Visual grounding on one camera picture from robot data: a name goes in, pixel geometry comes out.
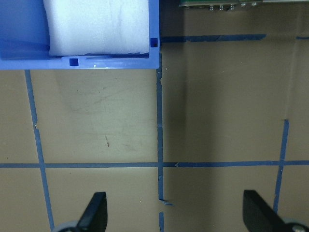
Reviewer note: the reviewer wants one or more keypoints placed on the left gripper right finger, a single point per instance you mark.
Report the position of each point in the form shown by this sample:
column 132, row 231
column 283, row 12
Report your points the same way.
column 258, row 216

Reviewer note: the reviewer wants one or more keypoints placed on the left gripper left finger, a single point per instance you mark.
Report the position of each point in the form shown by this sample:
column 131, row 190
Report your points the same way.
column 95, row 216

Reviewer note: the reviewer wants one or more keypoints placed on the blue left plastic bin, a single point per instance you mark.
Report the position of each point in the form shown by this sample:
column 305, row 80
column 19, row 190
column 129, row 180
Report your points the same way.
column 24, row 42

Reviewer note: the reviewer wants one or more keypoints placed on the white foam pad left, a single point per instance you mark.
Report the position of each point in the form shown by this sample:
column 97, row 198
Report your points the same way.
column 81, row 27

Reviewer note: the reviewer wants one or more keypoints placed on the green conveyor belt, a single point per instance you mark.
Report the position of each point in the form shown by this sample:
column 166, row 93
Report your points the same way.
column 231, row 5

